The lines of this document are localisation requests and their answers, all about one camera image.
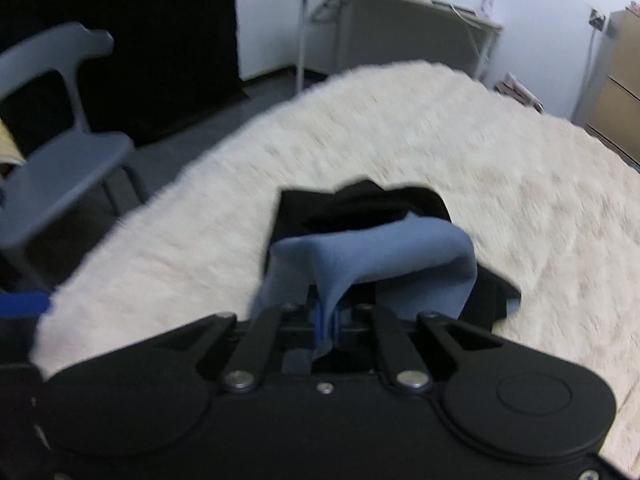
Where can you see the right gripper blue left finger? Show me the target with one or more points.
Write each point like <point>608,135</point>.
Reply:
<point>315,309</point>

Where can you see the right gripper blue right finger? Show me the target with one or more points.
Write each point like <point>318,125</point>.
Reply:
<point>336,322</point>

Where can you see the black and blue garment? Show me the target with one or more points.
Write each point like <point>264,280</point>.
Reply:
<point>395,248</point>

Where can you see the grey folding table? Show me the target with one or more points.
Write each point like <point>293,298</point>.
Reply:
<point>377,32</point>

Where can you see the cream fluffy blanket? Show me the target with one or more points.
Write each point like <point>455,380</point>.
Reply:
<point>546,205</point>

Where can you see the grey plastic chair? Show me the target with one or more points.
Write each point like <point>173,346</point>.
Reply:
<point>65,169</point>

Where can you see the clear plastic bottle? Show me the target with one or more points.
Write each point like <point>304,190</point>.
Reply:
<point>487,8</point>

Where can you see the gold mini fridge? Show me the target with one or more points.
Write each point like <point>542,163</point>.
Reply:
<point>609,106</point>

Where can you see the wall power socket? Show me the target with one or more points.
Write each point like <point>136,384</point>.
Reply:
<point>596,20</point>

